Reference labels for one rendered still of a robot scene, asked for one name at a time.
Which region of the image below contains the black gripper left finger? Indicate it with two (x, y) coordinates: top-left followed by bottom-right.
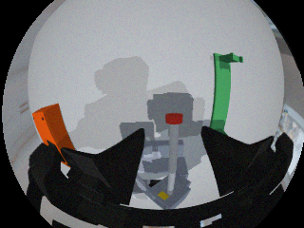
(60, 128), (144, 205)

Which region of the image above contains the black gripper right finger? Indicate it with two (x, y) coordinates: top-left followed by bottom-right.
(200, 125), (274, 197)

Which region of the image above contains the grey pin with red head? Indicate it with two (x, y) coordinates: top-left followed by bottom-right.
(166, 113), (183, 195)

